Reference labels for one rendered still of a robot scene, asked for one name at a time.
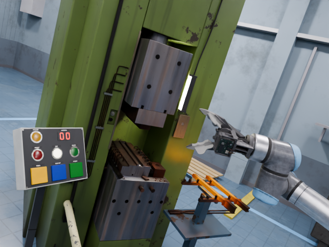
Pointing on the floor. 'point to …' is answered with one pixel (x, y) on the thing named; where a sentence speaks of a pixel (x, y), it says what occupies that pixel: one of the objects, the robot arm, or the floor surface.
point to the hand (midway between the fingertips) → (192, 127)
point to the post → (35, 216)
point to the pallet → (201, 170)
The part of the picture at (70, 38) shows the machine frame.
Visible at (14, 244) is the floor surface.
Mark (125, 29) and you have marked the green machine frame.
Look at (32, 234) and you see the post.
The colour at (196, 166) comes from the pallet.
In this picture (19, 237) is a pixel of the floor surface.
